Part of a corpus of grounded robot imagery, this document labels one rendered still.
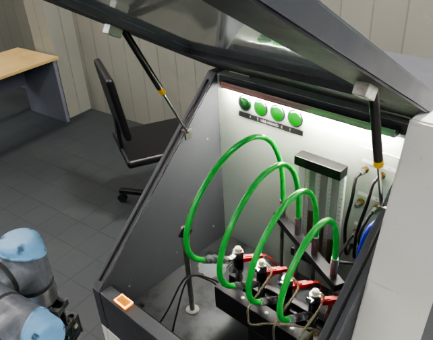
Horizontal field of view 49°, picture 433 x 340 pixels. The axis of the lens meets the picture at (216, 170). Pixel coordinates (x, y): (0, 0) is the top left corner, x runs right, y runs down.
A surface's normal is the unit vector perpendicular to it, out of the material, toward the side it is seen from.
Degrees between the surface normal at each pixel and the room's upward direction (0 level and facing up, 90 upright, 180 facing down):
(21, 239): 0
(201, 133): 90
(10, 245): 1
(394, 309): 76
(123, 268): 90
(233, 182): 90
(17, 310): 0
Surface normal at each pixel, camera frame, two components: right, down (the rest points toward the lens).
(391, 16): -0.59, 0.44
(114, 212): -0.05, -0.85
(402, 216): -0.67, 0.19
